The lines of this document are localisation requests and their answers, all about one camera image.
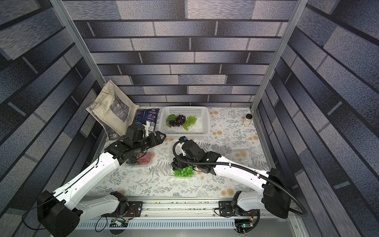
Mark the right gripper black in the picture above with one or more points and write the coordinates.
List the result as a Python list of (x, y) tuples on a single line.
[(180, 161)]

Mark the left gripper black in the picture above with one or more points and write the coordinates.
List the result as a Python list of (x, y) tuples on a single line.
[(158, 137)]

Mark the bright green grape bunch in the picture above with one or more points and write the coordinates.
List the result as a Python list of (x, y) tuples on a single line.
[(185, 172)]

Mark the clear plastic clamshell container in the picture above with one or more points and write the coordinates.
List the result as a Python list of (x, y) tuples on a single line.
[(139, 155)]

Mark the small dark grape bunch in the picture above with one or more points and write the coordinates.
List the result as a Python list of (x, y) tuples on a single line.
[(175, 165)]

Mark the red grape bunch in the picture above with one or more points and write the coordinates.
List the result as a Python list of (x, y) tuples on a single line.
[(145, 159)]

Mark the dark blue grape bunch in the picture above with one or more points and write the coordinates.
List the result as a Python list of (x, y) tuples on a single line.
[(132, 161)]

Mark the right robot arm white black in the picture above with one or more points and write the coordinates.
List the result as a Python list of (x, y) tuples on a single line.
[(269, 193)]

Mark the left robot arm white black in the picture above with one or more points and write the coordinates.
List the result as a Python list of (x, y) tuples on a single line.
[(61, 211)]

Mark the blue snack bag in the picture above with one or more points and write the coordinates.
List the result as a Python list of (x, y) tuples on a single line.
[(150, 115)]

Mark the white plastic basket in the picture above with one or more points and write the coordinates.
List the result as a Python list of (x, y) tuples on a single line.
[(200, 130)]

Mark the dark purple grape bunch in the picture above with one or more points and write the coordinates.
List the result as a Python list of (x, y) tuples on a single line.
[(179, 120)]

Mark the floral tablecloth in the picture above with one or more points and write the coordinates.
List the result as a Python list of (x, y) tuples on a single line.
[(227, 137)]

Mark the beige canvas tote bag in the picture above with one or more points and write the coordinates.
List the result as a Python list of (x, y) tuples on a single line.
[(114, 110)]

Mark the small bottle black cap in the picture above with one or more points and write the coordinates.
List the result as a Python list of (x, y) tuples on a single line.
[(247, 120)]

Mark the green circuit board right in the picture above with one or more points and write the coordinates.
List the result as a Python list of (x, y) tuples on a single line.
[(243, 226)]

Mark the aluminium rail base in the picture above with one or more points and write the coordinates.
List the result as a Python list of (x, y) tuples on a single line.
[(171, 214)]

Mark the left aluminium frame post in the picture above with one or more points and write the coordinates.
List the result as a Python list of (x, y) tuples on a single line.
[(78, 40)]

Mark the aluminium frame post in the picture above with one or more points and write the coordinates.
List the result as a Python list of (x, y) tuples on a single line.
[(299, 8), (78, 40)]

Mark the right aluminium frame post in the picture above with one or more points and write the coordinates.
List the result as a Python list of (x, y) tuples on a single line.
[(299, 8)]

